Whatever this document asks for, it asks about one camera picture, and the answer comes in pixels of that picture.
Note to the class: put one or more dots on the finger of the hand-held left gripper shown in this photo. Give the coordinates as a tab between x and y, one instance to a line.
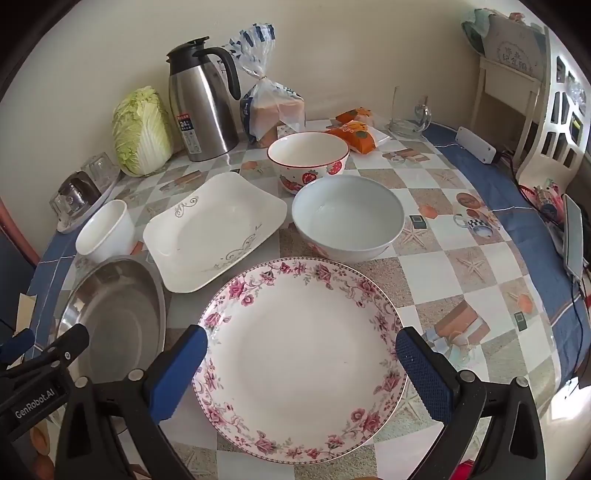
67	347
16	347

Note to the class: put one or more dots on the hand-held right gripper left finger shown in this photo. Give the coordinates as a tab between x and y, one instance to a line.
178	369

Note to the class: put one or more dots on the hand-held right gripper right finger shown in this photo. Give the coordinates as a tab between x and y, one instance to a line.
425	374

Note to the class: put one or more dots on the stainless steel basin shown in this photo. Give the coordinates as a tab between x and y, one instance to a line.
115	314

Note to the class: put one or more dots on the pink floral round plate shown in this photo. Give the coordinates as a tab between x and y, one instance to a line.
300	360

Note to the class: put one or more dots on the light blue bowl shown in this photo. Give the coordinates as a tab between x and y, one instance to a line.
346	217

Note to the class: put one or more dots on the red-rimmed white bowl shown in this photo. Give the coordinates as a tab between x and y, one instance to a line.
307	154

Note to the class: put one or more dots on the person's left hand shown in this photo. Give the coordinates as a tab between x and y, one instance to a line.
40	438

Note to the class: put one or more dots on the small white cup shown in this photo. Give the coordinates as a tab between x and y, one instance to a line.
104	230

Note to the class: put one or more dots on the white oval tray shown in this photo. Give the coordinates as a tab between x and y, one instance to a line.
74	222

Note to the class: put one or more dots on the square white plate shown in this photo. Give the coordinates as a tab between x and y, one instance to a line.
212	235

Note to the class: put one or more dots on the clear glass tumbler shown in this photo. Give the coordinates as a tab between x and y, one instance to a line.
104	166
62	203

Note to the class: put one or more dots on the white phone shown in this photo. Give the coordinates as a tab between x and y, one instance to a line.
574	240

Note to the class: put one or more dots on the napa cabbage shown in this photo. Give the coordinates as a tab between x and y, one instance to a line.
141	129

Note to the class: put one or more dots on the white power strip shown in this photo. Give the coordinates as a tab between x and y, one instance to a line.
473	144

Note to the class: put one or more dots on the white plastic chair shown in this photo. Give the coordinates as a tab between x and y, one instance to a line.
538	161

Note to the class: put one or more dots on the clear glass mug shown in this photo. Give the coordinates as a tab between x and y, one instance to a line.
406	127

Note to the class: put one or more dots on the orange snack packet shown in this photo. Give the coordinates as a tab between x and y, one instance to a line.
353	114
355	134

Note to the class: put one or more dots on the stainless steel thermos jug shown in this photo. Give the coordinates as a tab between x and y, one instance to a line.
198	101

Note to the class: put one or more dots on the sliced bread bag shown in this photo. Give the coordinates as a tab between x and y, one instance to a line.
272	110

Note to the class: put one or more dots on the white wooden chair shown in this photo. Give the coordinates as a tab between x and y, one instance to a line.
508	76

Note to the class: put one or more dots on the teal cloth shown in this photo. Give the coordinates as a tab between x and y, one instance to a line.
473	27

